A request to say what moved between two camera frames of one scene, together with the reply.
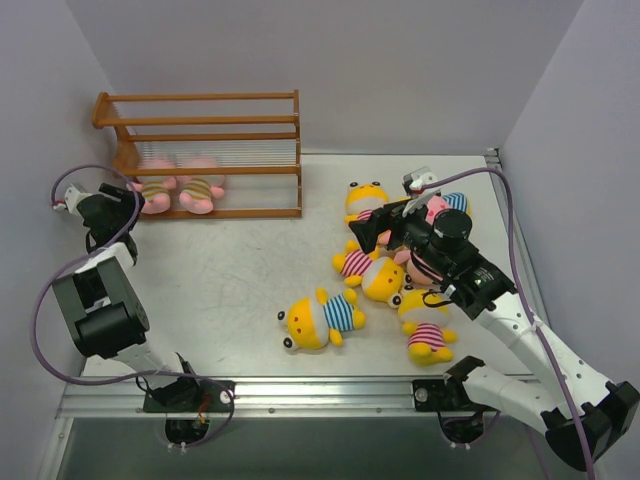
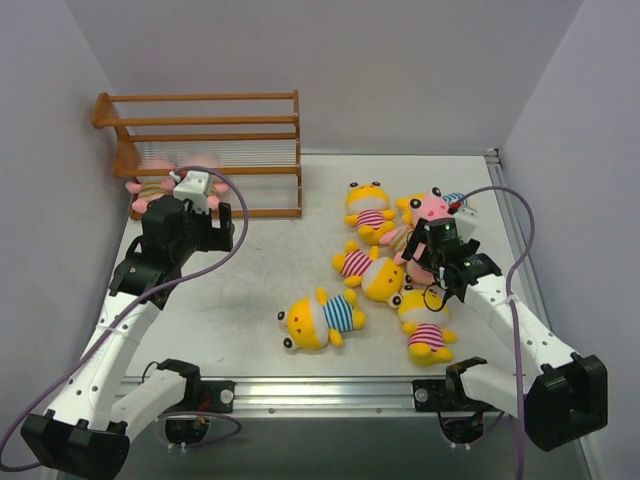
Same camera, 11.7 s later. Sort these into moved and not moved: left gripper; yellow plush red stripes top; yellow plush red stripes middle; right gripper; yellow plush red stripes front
Moved: left gripper; right gripper
Not moved: yellow plush red stripes middle; yellow plush red stripes front; yellow plush red stripes top
